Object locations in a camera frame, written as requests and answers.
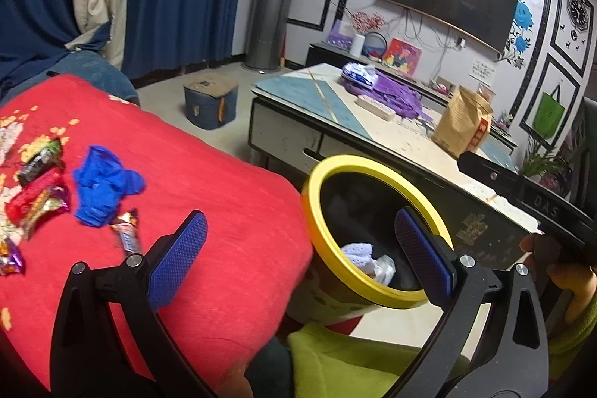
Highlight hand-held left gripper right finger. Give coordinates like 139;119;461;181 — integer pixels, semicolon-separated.
394;207;548;398

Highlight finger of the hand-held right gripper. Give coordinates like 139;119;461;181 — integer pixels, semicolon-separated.
458;152;532;212

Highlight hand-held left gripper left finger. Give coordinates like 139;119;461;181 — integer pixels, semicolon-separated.
49;209;225;398

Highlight brown white candy bar wrapper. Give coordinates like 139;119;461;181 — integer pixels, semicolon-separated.
110;208;141;257

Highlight white purple plastic bag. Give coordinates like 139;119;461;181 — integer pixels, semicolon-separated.
340;242;375;276

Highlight blue glove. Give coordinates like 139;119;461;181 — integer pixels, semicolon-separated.
72;145;146;228

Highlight yellow rim trash bin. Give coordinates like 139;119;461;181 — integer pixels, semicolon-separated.
301;154;455;320

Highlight gold candy wrapper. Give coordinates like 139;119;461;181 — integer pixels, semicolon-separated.
22;186;72;241

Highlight small red candy wrapper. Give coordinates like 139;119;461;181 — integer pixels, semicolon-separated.
4;172;67;225

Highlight purple candy wrapper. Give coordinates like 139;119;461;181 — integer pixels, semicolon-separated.
0;238;27;278

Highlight black snack wrapper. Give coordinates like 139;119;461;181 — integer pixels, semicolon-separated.
18;140;65;187

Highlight person's right forearm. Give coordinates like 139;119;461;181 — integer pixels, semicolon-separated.
548;286;597;354

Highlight person's right hand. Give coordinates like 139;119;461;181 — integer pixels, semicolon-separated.
520;234;597;324

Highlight person's left hand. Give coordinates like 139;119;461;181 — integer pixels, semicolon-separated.
224;361;255;398

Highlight green potted plant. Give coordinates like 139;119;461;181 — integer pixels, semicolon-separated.
517;131;575;194

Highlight brown paper bag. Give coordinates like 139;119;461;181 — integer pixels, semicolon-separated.
431;85;494;162

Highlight green tote bag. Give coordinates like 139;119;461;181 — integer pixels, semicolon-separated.
534;82;568;138

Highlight red floral blanket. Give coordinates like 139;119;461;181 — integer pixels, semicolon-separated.
0;74;314;394

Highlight white paper sheet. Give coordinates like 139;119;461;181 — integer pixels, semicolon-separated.
470;57;496;81

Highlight person's green clothing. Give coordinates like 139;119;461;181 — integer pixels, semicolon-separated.
286;322;469;398

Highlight purple cloth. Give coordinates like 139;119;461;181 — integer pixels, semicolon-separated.
345;69;435;122

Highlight white power strip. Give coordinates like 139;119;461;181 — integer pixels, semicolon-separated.
356;94;397;122

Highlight dark teal cloth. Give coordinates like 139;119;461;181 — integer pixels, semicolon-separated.
246;333;300;398

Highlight colourful painting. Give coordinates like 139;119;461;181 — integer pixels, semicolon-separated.
383;37;422;75

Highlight blue storage stool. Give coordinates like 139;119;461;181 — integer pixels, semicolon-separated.
183;74;240;132

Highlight white blue tissue pack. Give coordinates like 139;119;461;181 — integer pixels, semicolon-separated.
342;62;379;88

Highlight round blue ornament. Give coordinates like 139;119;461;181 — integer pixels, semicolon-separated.
364;32;388;61

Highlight coffee table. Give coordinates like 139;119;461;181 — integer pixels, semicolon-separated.
247;62;546;274

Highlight blue bed sheet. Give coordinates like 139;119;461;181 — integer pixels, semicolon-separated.
0;48;141;106

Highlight dark television cabinet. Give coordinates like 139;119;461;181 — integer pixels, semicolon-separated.
305;43;518;149

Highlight purple box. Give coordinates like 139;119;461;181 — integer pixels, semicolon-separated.
329;19;353;47

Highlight black wall clock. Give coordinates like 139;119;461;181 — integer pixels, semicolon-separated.
563;0;590;29

